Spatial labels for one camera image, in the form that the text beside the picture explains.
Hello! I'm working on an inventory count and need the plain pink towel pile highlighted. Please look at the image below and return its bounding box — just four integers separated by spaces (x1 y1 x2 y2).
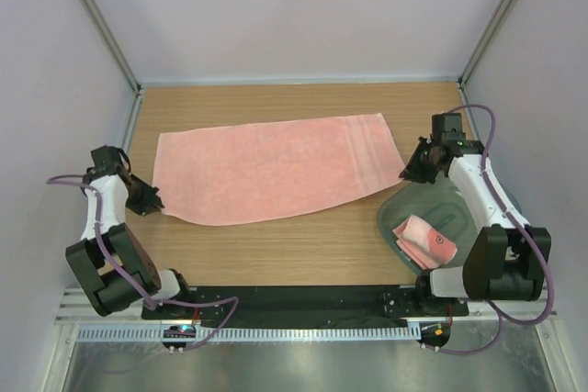
153 114 404 226

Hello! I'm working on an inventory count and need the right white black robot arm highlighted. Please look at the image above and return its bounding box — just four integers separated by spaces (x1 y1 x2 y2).
400 138 555 323

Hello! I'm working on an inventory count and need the clear teal plastic bin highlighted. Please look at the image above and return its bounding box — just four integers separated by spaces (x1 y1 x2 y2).
376 176 479 275

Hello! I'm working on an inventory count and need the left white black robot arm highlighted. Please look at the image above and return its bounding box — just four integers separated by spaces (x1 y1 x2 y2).
65 174 195 319

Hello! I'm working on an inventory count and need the pink rabbit pattern towel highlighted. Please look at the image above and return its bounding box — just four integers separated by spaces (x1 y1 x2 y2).
392 215 458 269

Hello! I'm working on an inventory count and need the slotted metal cable rail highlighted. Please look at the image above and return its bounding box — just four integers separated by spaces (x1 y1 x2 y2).
76 322 421 343

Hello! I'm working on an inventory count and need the aluminium frame post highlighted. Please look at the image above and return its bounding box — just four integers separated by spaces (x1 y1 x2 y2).
458 0 517 90
80 0 141 95

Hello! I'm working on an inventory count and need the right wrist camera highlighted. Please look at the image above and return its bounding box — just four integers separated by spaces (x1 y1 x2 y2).
431 112 467 146

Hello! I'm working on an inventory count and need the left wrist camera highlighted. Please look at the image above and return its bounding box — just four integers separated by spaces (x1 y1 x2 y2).
86 145 131 180

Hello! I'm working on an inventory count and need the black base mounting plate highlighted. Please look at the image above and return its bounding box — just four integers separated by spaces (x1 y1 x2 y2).
141 285 469 328

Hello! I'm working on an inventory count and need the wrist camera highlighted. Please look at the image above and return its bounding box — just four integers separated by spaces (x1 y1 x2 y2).
86 145 131 180
431 112 467 146

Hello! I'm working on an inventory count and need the left aluminium frame post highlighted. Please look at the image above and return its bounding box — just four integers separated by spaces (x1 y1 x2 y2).
80 0 141 95

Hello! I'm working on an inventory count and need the right aluminium frame post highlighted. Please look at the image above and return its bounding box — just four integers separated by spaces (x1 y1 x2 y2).
458 0 517 90

